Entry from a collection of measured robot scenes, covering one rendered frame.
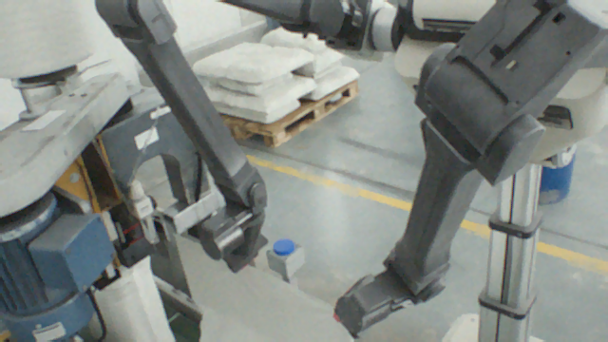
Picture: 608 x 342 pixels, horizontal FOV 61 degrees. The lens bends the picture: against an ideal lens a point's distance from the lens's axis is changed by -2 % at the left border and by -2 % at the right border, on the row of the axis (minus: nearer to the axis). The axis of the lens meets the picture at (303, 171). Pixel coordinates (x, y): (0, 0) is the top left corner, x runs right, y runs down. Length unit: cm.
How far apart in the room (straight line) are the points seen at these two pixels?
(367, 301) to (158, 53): 45
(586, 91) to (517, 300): 71
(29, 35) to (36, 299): 41
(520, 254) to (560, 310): 119
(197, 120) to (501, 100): 52
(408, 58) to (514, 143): 66
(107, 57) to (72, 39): 421
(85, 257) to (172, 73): 32
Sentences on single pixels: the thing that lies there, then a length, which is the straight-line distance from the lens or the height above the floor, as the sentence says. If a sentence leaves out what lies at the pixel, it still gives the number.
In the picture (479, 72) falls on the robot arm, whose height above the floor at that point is 158.
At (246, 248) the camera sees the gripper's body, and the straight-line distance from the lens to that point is 103.
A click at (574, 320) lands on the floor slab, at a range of 254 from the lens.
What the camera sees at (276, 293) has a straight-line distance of 106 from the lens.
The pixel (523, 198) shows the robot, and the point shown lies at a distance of 132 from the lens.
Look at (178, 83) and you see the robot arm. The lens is 79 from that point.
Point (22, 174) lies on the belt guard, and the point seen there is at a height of 141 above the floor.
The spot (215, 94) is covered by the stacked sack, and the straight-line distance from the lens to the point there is 427.
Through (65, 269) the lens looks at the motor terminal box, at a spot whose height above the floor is 127.
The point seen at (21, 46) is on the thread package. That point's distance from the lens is 86.
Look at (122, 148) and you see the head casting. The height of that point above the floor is 129.
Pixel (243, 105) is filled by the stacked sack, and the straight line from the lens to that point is 403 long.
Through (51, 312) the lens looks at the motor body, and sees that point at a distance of 97.
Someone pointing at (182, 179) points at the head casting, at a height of 114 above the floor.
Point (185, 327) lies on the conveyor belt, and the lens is 202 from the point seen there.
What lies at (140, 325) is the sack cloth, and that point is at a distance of 173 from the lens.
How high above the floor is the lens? 172
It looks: 29 degrees down
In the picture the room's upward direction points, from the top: 8 degrees counter-clockwise
